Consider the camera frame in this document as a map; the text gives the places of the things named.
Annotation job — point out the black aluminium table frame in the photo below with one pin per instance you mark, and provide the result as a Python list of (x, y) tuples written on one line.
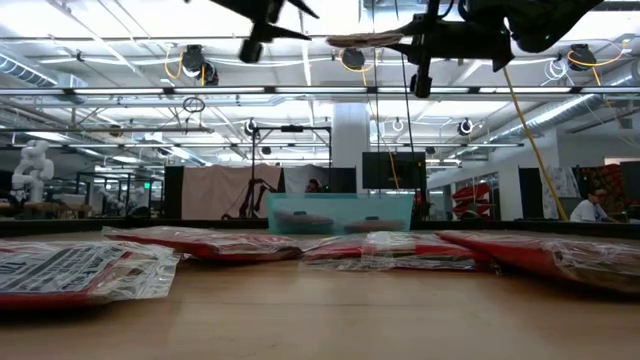
[(75, 225)]

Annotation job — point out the red patterned cloth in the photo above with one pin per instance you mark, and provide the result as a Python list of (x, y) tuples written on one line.
[(607, 182)]

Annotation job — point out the black monitor screen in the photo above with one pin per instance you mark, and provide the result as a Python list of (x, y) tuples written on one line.
[(395, 170)]

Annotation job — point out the beige curtain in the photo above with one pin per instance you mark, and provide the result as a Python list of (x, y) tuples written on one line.
[(215, 192)]

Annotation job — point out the silver ventilation duct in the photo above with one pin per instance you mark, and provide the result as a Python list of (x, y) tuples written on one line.
[(507, 133)]

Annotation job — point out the white square pillar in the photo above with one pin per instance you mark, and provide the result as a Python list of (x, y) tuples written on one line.
[(350, 130)]

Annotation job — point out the black rig frame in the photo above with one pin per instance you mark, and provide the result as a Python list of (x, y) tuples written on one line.
[(292, 128)]

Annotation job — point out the black partition panel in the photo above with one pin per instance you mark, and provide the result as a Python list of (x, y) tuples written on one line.
[(173, 192), (531, 192)]

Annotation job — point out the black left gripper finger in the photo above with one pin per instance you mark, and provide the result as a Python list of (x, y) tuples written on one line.
[(301, 7), (280, 33)]

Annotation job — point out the dark background robot arm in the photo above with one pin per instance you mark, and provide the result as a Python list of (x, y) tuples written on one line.
[(248, 200)]

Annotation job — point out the wooden background table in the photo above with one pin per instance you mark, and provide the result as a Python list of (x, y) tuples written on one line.
[(55, 206)]

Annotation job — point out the red popcorn bag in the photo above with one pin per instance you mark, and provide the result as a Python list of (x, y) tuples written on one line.
[(365, 40), (395, 252), (75, 270), (550, 260), (210, 245)]

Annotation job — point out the person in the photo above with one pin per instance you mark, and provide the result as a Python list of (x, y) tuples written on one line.
[(585, 210), (313, 186)]

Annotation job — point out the teal translucent plastic basket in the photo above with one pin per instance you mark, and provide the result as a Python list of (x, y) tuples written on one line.
[(340, 205)]

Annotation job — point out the white humanoid robot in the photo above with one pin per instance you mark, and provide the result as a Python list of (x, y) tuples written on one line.
[(32, 170)]

